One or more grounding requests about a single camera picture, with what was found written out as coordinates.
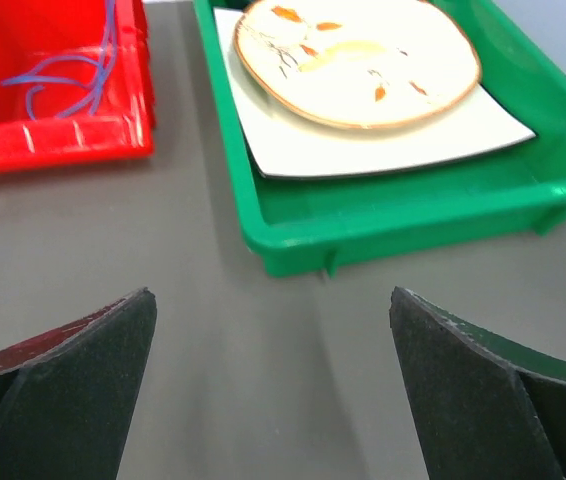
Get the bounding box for red four-compartment bin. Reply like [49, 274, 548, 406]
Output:
[0, 1, 156, 173]

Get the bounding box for white square plate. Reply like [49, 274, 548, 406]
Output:
[214, 8, 536, 179]

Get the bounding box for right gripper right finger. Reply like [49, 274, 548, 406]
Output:
[389, 287, 566, 479]

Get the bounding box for green plastic tray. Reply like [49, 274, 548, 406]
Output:
[193, 1, 566, 277]

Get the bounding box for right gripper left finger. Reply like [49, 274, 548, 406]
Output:
[0, 288, 157, 479]

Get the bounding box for blue wire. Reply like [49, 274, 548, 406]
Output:
[0, 0, 119, 121]

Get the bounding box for beige bird pattern plate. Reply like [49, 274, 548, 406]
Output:
[233, 1, 482, 130]

